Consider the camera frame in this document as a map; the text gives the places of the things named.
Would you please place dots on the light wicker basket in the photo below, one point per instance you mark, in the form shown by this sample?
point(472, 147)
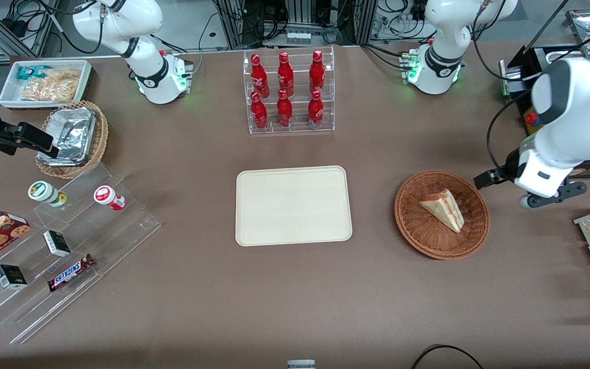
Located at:
point(100, 138)

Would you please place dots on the small grey device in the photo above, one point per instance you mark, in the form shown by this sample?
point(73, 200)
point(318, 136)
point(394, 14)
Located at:
point(301, 364)

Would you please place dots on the clear acrylic bottle rack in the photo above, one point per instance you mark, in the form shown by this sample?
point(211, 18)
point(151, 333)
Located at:
point(297, 128)

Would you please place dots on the brown wicker basket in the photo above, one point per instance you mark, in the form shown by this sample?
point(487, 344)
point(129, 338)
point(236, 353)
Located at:
point(428, 241)

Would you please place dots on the teal snack packet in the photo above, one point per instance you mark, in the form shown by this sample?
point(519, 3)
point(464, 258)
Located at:
point(31, 72)

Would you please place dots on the aluminium foil container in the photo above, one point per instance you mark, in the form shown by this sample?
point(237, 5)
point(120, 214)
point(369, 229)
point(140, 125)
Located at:
point(72, 133)

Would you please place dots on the white power strip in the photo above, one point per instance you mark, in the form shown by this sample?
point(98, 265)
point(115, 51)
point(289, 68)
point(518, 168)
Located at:
point(298, 37)

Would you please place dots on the small black box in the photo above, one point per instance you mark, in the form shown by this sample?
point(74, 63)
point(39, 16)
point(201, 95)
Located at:
point(11, 277)
point(57, 243)

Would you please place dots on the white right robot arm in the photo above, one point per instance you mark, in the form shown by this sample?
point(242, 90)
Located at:
point(146, 66)

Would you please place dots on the green lid cup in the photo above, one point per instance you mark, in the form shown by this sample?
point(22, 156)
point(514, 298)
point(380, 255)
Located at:
point(44, 192)

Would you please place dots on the clear bag of crackers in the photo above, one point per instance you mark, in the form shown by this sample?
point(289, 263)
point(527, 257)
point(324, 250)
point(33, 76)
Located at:
point(49, 92)
point(64, 76)

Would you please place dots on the black food warmer machine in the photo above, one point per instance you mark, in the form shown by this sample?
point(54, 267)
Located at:
point(523, 64)

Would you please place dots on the Snickers chocolate bar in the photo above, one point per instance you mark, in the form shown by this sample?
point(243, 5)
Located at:
point(69, 273)

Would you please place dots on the red cola bottle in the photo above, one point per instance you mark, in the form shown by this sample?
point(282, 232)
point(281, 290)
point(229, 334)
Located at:
point(286, 77)
point(285, 113)
point(316, 111)
point(259, 79)
point(259, 115)
point(317, 74)

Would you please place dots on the aluminium frame rack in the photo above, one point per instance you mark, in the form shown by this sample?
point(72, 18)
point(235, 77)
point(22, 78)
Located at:
point(231, 23)

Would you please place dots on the clear acrylic stepped stand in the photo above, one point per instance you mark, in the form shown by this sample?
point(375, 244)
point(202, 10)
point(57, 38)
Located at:
point(95, 241)

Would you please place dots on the triangular sandwich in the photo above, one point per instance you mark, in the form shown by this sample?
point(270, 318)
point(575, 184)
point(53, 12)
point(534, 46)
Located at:
point(446, 210)

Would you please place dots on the beige plastic tray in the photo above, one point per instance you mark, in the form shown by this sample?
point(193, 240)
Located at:
point(293, 205)

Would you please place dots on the red lid cup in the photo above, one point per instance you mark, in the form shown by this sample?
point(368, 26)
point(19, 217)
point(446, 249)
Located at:
point(106, 197)

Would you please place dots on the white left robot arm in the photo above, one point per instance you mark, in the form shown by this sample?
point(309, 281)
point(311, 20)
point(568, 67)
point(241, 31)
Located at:
point(438, 66)

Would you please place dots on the white rectangular snack bin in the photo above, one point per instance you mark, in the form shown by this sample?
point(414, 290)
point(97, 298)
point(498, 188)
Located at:
point(11, 95)

